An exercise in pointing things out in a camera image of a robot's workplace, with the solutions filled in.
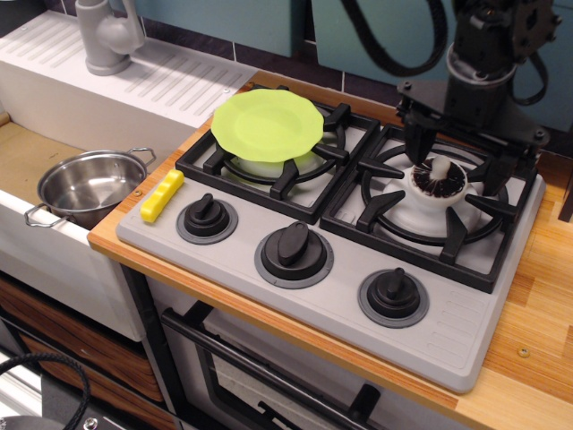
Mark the yellow toy fry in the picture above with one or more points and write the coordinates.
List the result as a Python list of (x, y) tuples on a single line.
[(152, 207)]

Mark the lime green plastic plate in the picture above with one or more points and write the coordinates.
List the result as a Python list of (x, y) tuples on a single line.
[(267, 125)]

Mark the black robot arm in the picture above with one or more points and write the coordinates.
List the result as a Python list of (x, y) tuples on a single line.
[(492, 39)]

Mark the white brown toy mushroom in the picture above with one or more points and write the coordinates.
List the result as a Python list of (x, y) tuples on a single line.
[(437, 183)]

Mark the white right burner cap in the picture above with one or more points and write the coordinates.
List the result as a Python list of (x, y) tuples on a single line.
[(414, 218)]

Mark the black left burner grate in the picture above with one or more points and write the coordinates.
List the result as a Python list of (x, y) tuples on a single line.
[(345, 136)]

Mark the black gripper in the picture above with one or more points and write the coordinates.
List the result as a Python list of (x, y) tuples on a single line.
[(489, 116)]

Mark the toy oven door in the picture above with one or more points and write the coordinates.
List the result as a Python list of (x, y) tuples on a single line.
[(246, 378)]

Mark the wooden drawer front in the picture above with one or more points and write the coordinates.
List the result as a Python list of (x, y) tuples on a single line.
[(90, 341)]

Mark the stainless steel pot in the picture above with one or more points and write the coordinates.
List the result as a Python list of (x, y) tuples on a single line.
[(85, 188)]

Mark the white toy sink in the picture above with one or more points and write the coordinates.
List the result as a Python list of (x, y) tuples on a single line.
[(156, 104)]

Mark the white left burner cap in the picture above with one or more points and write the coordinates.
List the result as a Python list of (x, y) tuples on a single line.
[(309, 166)]

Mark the black right burner grate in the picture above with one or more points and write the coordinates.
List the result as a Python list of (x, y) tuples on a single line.
[(480, 258)]

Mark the grey toy faucet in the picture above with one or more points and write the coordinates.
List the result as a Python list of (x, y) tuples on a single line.
[(108, 40)]

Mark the black left stove knob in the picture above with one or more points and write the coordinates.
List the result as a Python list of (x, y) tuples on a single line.
[(206, 221)]

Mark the black middle stove knob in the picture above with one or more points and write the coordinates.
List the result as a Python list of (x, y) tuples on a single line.
[(294, 257)]

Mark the white burner cap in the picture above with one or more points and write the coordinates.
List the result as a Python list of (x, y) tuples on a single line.
[(414, 218), (309, 166)]

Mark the grey toy stove top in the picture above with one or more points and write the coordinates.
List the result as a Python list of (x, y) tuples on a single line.
[(447, 346)]

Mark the black burner grate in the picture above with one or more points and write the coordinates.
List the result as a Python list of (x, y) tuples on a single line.
[(345, 136), (480, 258)]

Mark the black right stove knob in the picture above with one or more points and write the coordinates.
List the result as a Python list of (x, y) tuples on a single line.
[(393, 299)]

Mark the black stove knob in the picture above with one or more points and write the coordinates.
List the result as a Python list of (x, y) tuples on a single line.
[(393, 299), (294, 257), (206, 221)]

